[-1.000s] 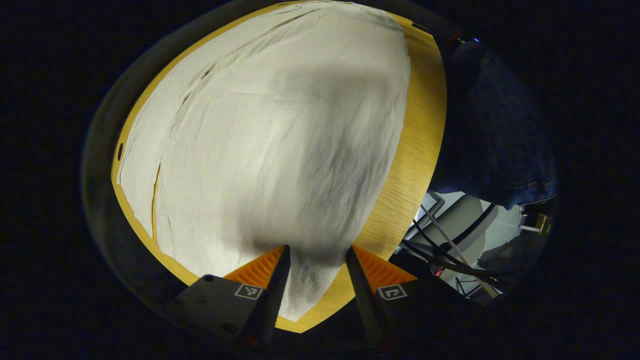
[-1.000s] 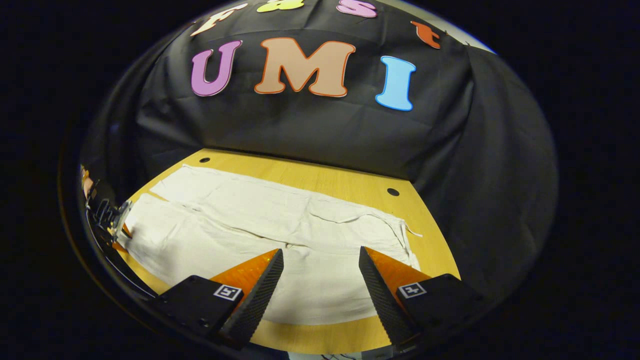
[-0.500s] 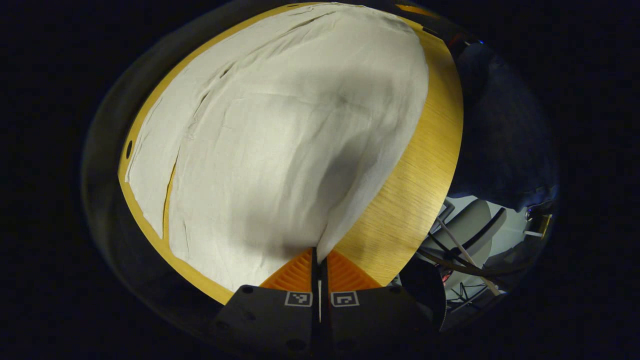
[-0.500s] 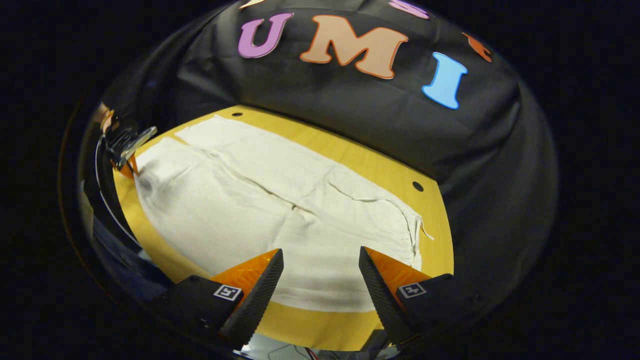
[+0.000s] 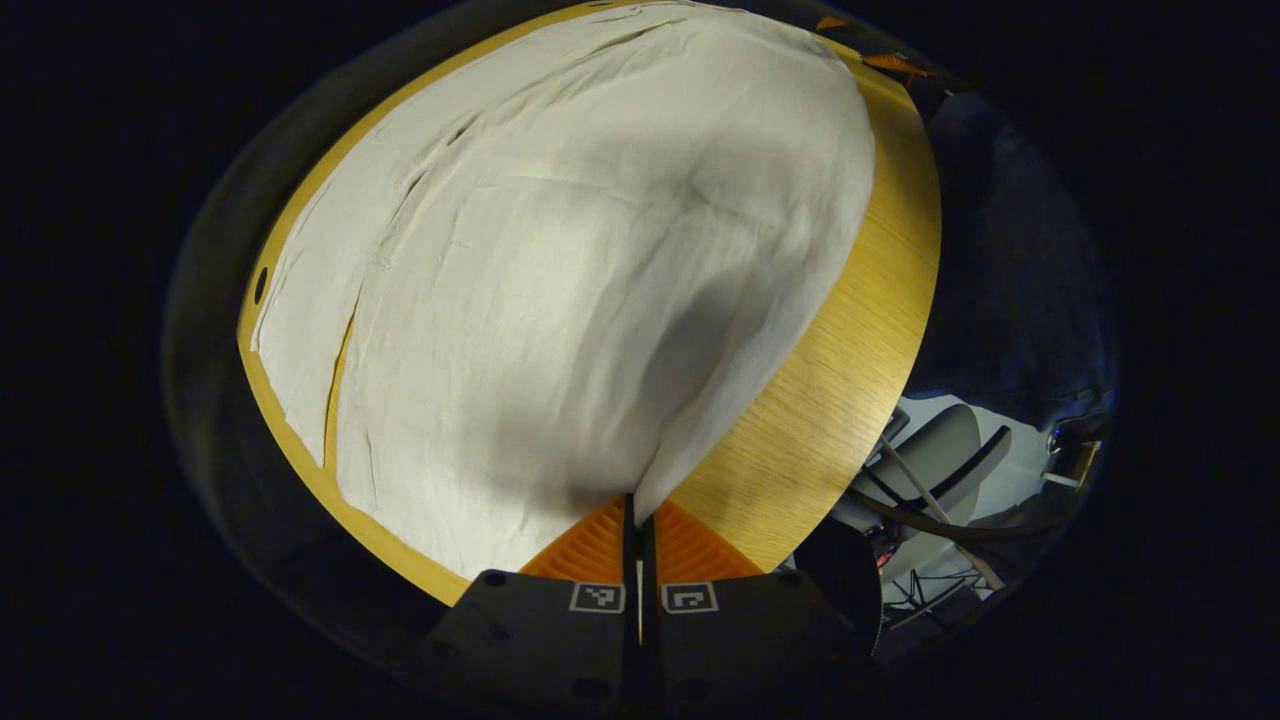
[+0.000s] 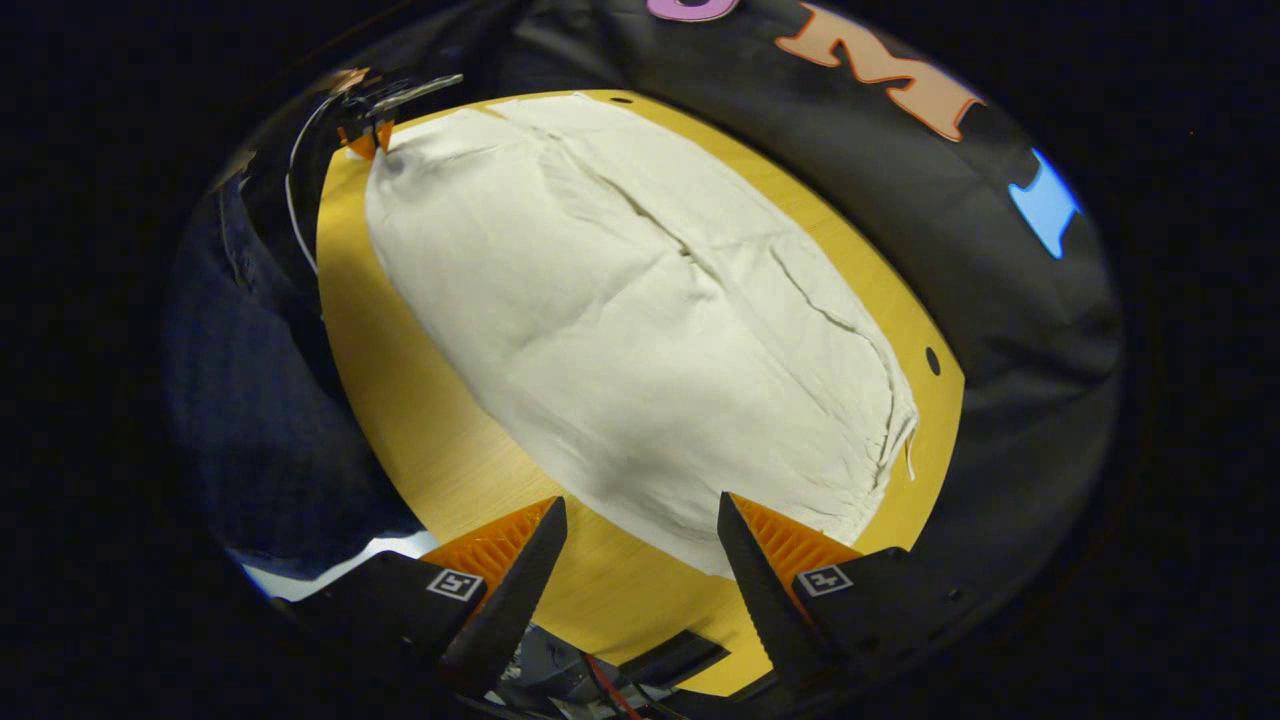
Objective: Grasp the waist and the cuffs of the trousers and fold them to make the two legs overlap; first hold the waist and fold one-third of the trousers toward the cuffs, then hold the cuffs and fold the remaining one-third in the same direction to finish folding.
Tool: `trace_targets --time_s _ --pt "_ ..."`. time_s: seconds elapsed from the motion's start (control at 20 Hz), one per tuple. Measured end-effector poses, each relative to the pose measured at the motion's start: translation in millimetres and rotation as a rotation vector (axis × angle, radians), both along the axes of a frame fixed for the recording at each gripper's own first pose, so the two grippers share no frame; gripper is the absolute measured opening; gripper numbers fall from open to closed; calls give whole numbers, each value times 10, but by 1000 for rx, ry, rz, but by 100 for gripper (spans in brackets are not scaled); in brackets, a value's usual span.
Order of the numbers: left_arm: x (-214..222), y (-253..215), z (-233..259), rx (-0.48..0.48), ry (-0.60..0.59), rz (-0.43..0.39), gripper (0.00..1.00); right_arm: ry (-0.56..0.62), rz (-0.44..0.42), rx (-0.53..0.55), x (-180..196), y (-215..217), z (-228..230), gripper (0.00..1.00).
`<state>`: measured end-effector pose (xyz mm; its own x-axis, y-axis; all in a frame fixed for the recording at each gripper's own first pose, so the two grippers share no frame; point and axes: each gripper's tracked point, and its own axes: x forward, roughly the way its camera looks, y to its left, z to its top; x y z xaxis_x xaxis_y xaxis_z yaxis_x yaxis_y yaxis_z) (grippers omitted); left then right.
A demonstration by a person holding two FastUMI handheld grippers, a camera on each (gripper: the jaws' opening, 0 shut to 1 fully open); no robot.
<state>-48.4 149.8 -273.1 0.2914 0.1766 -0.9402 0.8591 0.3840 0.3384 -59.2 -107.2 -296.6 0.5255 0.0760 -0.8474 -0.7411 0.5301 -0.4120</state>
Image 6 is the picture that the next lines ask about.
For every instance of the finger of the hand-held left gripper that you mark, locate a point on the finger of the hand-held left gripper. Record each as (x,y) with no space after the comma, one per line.
(385,137)
(355,144)

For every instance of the black rectangular object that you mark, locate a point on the black rectangular object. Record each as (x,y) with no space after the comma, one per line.
(675,658)

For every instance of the black backdrop cloth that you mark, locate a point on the black backdrop cloth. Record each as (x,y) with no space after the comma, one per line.
(1000,300)

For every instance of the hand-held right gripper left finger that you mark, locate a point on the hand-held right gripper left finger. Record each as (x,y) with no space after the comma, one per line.
(515,590)

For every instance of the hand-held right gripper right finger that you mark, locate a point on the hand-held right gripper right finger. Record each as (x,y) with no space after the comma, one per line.
(760,590)

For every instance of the cream white jeans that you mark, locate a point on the cream white jeans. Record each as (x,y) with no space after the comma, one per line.
(640,330)

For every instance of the person's dark blue clothing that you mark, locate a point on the person's dark blue clothing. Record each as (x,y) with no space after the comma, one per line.
(270,420)

